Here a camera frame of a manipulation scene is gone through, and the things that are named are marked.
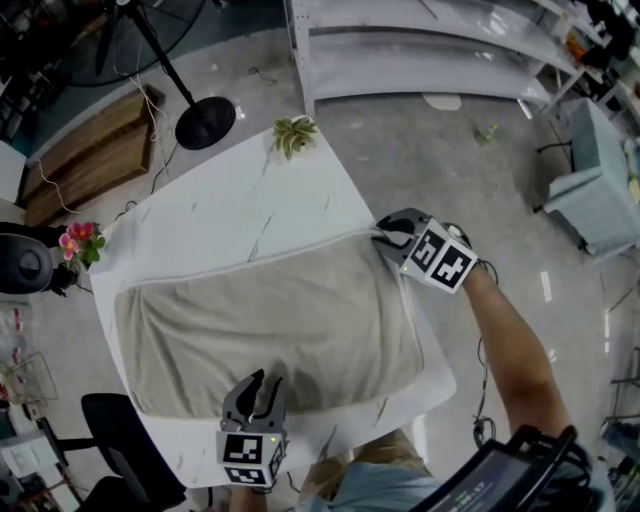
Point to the small green potted plant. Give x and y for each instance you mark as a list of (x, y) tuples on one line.
[(292, 135)]

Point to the person's light blue shirt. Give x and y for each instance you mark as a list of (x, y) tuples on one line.
[(375, 490)]

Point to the black standing fan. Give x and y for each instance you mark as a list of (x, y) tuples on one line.
[(205, 125)]

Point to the light blue covered table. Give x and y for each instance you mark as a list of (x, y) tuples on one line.
[(595, 200)]

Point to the person's left forearm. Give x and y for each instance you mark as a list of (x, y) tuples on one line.
[(260, 500)]

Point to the black office chair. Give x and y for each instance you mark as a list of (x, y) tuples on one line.
[(115, 435)]

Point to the beige towel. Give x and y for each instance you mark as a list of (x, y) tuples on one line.
[(260, 325)]

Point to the pile of clear water bottles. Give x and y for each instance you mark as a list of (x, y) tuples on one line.
[(15, 335)]

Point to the small green bottle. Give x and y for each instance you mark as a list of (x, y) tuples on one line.
[(486, 135)]

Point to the person's right forearm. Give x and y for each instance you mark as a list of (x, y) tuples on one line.
[(515, 360)]

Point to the pink flower potted plant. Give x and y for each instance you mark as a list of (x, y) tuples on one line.
[(80, 235)]

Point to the white metal shelving unit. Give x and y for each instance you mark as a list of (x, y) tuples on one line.
[(425, 65)]

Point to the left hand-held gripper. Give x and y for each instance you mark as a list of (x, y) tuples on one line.
[(242, 450)]

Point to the black chest-worn tablet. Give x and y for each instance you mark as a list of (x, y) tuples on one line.
[(495, 475)]

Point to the wooden step platform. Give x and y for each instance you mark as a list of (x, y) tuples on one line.
[(90, 155)]

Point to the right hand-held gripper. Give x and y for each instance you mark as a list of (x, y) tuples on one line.
[(440, 260)]

